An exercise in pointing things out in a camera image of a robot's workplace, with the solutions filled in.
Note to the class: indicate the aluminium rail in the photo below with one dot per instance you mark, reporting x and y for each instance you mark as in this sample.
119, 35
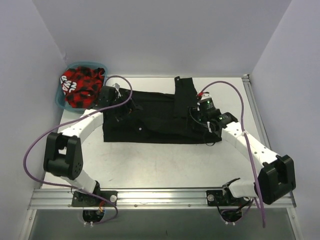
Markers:
255, 111
132, 198

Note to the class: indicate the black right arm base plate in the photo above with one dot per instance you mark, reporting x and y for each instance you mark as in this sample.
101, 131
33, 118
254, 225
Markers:
220, 197

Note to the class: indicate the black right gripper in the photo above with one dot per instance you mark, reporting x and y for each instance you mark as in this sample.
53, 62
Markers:
194, 113

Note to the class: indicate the aluminium front rail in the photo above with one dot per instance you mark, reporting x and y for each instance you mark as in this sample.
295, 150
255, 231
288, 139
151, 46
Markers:
132, 198

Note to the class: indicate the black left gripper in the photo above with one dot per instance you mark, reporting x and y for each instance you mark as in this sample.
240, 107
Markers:
130, 107

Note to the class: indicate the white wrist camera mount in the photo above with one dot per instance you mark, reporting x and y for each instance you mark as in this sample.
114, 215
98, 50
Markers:
203, 95
117, 87

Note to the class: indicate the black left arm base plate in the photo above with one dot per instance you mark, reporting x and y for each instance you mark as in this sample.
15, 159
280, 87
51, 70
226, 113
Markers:
81, 199

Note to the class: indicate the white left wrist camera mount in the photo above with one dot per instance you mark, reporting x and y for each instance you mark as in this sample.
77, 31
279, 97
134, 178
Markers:
117, 87

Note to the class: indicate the aluminium right side rail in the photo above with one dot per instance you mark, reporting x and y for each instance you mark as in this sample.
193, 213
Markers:
255, 111

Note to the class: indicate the black long sleeve shirt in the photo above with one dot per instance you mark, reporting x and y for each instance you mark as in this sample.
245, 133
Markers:
157, 118

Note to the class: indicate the red black plaid shirt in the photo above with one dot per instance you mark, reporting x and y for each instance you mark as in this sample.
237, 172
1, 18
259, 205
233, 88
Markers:
81, 86

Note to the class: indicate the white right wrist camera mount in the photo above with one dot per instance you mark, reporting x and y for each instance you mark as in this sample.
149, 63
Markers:
203, 95

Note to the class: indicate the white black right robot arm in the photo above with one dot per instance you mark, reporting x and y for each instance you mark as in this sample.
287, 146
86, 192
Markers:
274, 175

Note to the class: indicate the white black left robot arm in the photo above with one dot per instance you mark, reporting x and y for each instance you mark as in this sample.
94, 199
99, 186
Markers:
63, 156

